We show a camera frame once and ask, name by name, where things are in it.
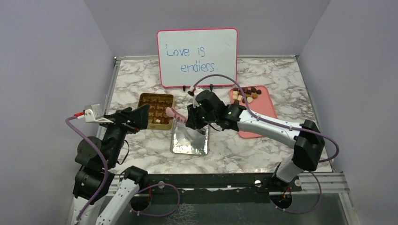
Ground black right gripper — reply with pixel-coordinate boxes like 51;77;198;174
186;102;217;130

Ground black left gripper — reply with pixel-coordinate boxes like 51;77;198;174
98;103;151;166

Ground pink silicone tongs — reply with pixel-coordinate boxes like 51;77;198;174
165;107;187;124

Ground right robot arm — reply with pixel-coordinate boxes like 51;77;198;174
185;90;325;191

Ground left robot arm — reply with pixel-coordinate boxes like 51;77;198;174
65;104;150;225

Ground gold chocolate box tray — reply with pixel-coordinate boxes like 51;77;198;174
138;93;175;130

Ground chocolate pile on tray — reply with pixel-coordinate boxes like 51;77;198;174
229;86;262;104

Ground silver tin lid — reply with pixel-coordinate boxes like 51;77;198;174
170;121;209;156

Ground pink plastic tray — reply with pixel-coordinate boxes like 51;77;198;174
229;85;278;139

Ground pink-framed whiteboard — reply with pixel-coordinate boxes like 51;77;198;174
157;28;238;88

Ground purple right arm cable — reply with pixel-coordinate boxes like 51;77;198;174
188;74;340;164

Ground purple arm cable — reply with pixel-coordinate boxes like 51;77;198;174
65;113;109;223
188;74;340;164

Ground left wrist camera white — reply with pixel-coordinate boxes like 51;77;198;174
84;104;104;123

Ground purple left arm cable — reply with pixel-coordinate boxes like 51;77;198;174
65;113;109;223

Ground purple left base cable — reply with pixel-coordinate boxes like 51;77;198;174
128;182;181;218

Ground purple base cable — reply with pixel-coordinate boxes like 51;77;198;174
128;182;181;218
269;171;323;215

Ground black table base rail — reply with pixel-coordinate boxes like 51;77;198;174
122;166;301;205

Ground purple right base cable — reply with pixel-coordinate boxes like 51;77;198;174
269;171;323;215

